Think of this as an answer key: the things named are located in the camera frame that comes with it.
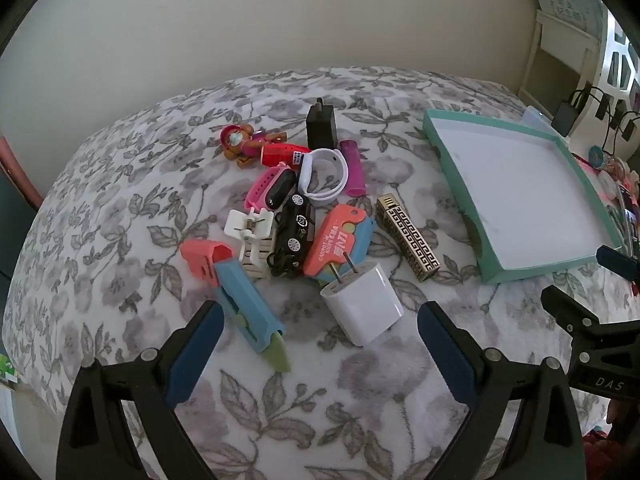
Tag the white hair clip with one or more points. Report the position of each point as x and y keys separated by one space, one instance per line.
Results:
x=255 y=255

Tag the teal box lid tray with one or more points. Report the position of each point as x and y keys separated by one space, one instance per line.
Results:
x=515 y=190

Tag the coral plastic cutter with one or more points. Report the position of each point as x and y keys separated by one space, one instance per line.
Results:
x=200 y=260

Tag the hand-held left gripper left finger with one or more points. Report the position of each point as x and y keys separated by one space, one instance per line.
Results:
x=195 y=355

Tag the black wall charger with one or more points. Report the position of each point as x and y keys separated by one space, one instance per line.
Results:
x=321 y=127

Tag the pink bed frame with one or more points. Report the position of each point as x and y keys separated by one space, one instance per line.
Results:
x=20 y=170

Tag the white lattice frame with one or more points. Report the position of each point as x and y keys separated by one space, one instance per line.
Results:
x=620 y=60

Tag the black power adapter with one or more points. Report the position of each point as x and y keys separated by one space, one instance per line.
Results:
x=565 y=119

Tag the white wall charger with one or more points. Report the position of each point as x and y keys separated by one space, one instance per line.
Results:
x=365 y=305

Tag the white box device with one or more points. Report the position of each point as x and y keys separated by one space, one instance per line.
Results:
x=537 y=117

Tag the pink smart watch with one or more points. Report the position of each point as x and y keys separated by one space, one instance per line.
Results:
x=262 y=187

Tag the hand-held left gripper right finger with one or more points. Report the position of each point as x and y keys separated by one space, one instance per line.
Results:
x=445 y=355

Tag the purple lighter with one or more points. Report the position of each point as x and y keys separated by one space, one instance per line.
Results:
x=353 y=170

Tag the black toy car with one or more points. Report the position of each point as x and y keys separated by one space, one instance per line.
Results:
x=295 y=232

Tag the brown dog toy figure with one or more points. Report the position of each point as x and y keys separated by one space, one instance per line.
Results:
x=240 y=142

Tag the round blue badge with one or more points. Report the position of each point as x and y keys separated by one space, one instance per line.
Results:
x=597 y=156

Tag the white shelf unit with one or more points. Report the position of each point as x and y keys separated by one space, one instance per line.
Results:
x=555 y=70

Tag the red cloth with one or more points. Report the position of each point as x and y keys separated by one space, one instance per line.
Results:
x=615 y=457

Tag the blue toy knife green blade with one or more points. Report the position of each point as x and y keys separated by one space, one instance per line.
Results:
x=247 y=310

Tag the dark blue cabinet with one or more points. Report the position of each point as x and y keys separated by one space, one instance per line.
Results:
x=12 y=230

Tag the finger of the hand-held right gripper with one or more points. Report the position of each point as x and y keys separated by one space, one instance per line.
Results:
x=617 y=260
x=565 y=305

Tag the white smart band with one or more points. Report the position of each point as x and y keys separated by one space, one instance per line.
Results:
x=343 y=172

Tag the orange and blue toy knife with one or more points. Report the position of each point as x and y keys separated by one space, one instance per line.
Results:
x=332 y=240

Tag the gold patterned lighter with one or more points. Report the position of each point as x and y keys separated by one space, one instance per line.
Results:
x=407 y=237

